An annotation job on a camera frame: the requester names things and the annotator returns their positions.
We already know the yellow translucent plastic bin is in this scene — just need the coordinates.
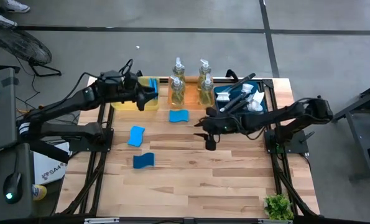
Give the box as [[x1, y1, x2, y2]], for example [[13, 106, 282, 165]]
[[111, 76, 160, 112]]

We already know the grey desk top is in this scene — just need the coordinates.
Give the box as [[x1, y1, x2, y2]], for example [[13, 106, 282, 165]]
[[0, 67, 17, 156], [0, 142, 35, 221]]

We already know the light blue wavy sponge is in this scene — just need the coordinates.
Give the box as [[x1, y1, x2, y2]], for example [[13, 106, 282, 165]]
[[148, 77, 159, 101], [127, 125, 146, 148], [169, 108, 190, 123]]

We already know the orange translucent plastic bin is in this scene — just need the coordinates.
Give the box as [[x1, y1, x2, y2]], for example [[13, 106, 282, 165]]
[[167, 76, 215, 110]]

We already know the black metal stand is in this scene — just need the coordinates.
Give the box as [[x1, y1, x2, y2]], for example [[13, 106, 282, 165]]
[[328, 79, 370, 181]]

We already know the clear yellow dish soap bottle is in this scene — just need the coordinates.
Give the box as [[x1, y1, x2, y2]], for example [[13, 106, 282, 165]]
[[172, 57, 187, 82], [170, 75, 186, 106], [199, 73, 215, 106], [198, 58, 213, 83]]

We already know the black computer mouse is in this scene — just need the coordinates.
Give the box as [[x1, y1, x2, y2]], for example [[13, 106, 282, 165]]
[[2, 172, 23, 205]]

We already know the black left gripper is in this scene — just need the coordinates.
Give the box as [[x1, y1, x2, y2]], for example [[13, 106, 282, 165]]
[[109, 72, 157, 112]]

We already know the black floor fan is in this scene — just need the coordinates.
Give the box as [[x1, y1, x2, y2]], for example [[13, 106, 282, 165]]
[[0, 19, 63, 78]]

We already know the teal plastic bin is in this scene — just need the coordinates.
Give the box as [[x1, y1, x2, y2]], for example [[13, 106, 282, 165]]
[[213, 77, 269, 114]]

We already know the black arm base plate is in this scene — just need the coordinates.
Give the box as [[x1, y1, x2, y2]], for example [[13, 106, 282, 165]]
[[68, 129, 114, 153], [264, 129, 310, 155]]

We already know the black handled white dish brush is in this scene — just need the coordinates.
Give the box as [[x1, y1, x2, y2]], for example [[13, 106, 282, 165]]
[[226, 98, 265, 113], [234, 89, 266, 108], [216, 72, 257, 104], [219, 83, 254, 113]]

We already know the dark blue wavy sponge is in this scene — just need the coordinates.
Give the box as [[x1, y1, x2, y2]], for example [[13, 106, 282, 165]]
[[132, 152, 155, 170]]

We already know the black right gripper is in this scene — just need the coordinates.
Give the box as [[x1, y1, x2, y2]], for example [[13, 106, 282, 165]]
[[193, 108, 239, 152]]

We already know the white cardboard box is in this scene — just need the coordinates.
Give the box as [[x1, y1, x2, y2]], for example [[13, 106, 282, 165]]
[[32, 141, 71, 186]]

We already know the person's shoe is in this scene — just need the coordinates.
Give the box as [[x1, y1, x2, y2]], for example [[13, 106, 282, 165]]
[[0, 12, 17, 27], [2, 0, 31, 14]]

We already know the small potted green plant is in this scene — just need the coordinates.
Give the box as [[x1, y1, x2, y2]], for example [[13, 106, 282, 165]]
[[263, 192, 295, 221]]

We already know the yellow cup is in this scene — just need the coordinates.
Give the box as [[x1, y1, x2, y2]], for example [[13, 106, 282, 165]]
[[32, 184, 48, 202]]

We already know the black metal table frame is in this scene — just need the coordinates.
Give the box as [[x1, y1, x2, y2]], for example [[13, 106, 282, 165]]
[[55, 70, 321, 218]]

